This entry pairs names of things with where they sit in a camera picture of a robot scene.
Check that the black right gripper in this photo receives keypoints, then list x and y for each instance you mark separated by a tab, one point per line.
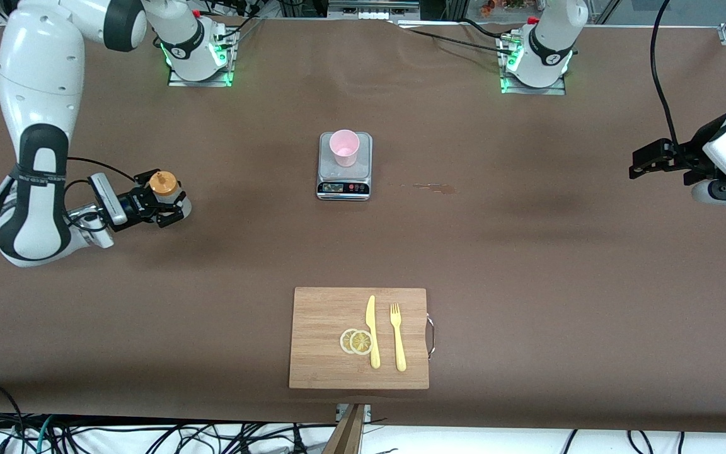
133	204

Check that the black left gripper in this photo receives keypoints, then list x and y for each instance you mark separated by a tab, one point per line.
689	154

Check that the translucent sauce bottle orange cap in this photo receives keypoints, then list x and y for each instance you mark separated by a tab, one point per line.
163	184

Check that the pink plastic cup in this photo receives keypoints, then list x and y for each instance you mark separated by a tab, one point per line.
344	151

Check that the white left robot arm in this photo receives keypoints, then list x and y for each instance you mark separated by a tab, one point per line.
552	38

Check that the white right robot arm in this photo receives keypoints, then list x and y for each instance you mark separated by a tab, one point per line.
41	75

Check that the silver digital kitchen scale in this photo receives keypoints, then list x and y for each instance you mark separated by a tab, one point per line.
328	171

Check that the wooden cutting board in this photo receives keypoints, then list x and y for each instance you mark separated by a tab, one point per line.
319	328

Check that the orange toy food pile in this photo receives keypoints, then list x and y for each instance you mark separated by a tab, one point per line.
489	7

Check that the lemon slice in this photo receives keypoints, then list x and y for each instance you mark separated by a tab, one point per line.
361	342
344	341

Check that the yellow plastic knife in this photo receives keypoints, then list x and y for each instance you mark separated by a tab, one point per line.
370	315

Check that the yellow plastic fork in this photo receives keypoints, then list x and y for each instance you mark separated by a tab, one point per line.
399	347

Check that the white power strip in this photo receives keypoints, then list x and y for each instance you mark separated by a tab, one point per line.
372	14

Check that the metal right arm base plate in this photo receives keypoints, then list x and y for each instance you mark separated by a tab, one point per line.
202	83

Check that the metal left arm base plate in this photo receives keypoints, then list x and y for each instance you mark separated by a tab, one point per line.
536	91

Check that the metal table clamp bracket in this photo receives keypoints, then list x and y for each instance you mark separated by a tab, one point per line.
367	413

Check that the wooden post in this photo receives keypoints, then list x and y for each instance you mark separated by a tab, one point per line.
347	435

